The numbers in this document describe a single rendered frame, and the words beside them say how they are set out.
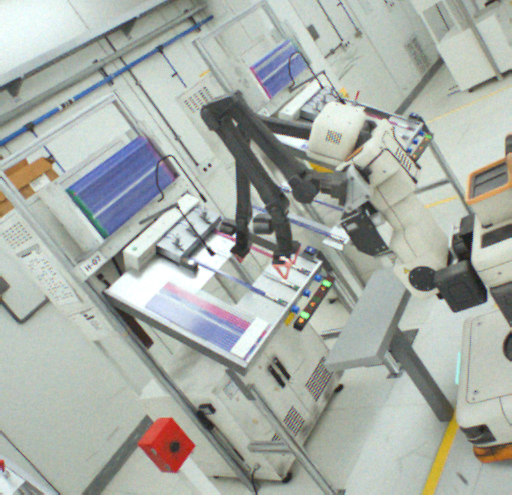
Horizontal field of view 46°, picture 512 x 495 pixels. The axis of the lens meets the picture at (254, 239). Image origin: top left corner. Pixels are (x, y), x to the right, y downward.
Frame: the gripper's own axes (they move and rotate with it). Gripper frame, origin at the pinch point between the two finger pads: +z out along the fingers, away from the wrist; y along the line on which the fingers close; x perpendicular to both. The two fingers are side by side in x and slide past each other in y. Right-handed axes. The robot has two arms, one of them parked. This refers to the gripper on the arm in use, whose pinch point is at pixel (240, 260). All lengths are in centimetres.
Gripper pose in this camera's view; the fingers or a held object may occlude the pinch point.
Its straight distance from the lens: 277.7
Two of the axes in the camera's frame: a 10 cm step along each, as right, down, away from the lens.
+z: -0.6, 7.3, 6.8
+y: -5.0, 5.7, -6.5
